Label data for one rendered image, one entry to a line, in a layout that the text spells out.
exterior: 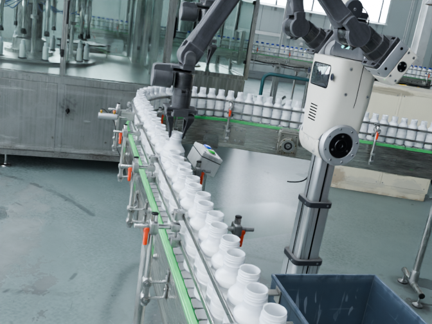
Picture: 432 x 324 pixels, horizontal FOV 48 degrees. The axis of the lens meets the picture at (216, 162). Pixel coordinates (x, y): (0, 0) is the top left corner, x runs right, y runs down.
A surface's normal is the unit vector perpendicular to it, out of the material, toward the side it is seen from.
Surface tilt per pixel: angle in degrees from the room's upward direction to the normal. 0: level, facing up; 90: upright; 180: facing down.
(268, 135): 90
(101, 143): 90
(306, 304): 90
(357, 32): 91
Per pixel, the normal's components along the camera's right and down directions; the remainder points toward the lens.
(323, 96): -0.96, -0.07
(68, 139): 0.25, 0.30
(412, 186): -0.05, 0.25
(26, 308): 0.14, -0.95
